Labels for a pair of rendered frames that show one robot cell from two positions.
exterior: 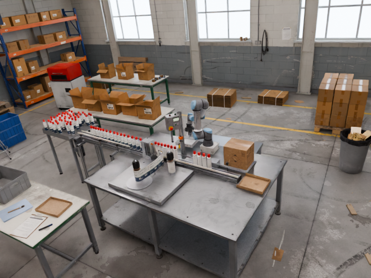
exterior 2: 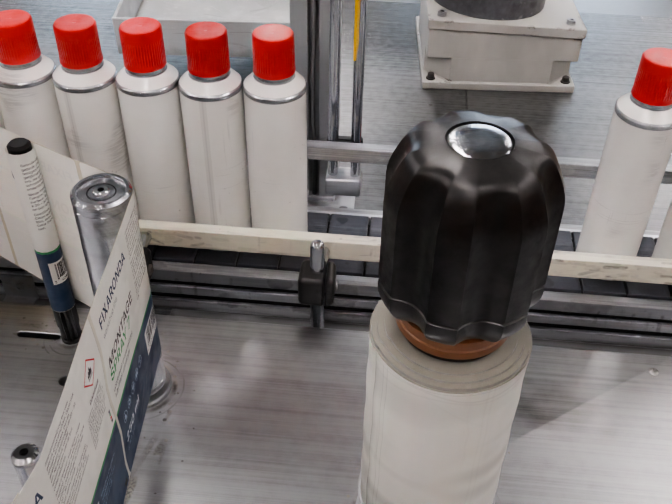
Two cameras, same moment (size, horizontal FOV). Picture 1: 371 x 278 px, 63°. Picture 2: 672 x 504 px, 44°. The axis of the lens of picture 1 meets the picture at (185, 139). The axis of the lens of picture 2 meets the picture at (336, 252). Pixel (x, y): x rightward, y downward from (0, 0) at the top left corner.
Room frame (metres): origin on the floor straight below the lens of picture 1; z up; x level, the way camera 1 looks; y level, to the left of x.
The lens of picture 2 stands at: (2.85, 0.41, 1.37)
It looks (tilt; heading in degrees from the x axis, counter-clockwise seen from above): 41 degrees down; 329
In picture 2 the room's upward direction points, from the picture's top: 1 degrees clockwise
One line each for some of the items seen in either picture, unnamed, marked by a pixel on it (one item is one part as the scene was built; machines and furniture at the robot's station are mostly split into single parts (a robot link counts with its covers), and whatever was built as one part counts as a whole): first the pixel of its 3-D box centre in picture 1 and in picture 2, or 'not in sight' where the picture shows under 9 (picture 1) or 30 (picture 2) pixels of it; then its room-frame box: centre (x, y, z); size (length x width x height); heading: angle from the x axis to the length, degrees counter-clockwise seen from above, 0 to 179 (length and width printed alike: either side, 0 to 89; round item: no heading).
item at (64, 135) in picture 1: (77, 148); not in sight; (4.82, 1.94, 0.46); 0.73 x 0.62 x 0.93; 54
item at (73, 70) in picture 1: (69, 86); not in sight; (8.38, 3.10, 0.61); 0.70 x 0.60 x 1.22; 69
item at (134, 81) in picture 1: (129, 91); not in sight; (8.08, 1.40, 0.39); 2.20 x 0.80 x 0.78; 58
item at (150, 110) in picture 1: (149, 106); not in sight; (5.20, 0.60, 0.97); 0.51 x 0.39 x 0.37; 153
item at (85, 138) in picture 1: (110, 162); not in sight; (4.18, 1.24, 0.47); 1.17 x 0.38 x 0.94; 54
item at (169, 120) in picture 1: (173, 122); not in sight; (3.48, 0.13, 1.38); 0.17 x 0.10 x 0.19; 109
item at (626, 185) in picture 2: (195, 158); (631, 169); (3.21, -0.09, 0.98); 0.05 x 0.05 x 0.20
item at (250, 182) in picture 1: (253, 183); not in sight; (2.76, -0.71, 0.85); 0.30 x 0.26 x 0.04; 54
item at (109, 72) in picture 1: (107, 70); not in sight; (8.36, 1.94, 0.97); 0.51 x 0.36 x 0.37; 151
